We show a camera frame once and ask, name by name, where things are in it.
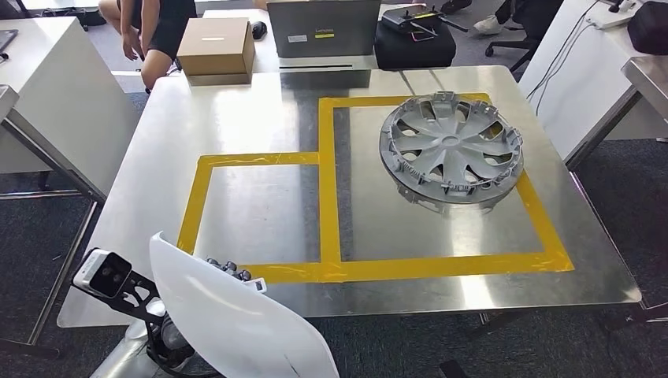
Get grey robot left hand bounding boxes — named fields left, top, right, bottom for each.
left=158, top=257, right=253, bottom=361

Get white curved plastic part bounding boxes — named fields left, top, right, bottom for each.
left=148, top=232, right=340, bottom=378

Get stainless steel workbench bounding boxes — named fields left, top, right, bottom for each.
left=57, top=65, right=643, bottom=335

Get yellow table tape outline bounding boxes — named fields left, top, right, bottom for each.
left=176, top=92, right=575, bottom=285

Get steel table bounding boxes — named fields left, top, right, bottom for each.
left=563, top=54, right=668, bottom=324
left=0, top=84, right=108, bottom=358

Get brown cardboard box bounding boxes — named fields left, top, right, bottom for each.
left=176, top=17, right=256, bottom=87

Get white panel desk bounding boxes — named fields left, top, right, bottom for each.
left=0, top=17, right=141, bottom=197
left=518, top=0, right=668, bottom=160

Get person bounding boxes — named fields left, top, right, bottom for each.
left=98, top=0, right=199, bottom=92
left=440, top=0, right=515, bottom=36

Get grey plastic wheel hubcap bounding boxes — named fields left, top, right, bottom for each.
left=378, top=91, right=525, bottom=206

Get grey laptop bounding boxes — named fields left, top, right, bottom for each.
left=265, top=0, right=382, bottom=70

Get black bag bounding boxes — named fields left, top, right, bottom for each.
left=373, top=18, right=458, bottom=72
left=627, top=1, right=668, bottom=56

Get black remote controller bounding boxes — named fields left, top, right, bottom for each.
left=380, top=4, right=469, bottom=43

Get black office chair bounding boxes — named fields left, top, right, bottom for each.
left=484, top=0, right=565, bottom=73

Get white power strip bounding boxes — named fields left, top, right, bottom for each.
left=585, top=2, right=640, bottom=30

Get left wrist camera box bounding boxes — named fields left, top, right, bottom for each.
left=72, top=248, right=165, bottom=324

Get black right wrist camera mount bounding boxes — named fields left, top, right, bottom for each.
left=439, top=360, right=471, bottom=378

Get black desk cables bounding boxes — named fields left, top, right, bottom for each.
left=525, top=0, right=601, bottom=116

